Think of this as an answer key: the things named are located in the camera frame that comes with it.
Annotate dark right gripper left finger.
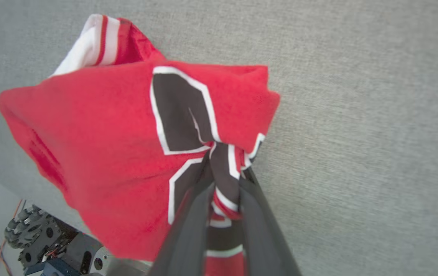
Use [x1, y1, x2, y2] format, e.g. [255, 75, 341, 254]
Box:
[146, 151, 216, 276]

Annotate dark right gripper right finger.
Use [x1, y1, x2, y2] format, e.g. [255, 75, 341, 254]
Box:
[238, 167, 303, 276]

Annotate red basketball jersey white sleeves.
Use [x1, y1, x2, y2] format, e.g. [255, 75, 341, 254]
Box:
[0, 13, 281, 276]

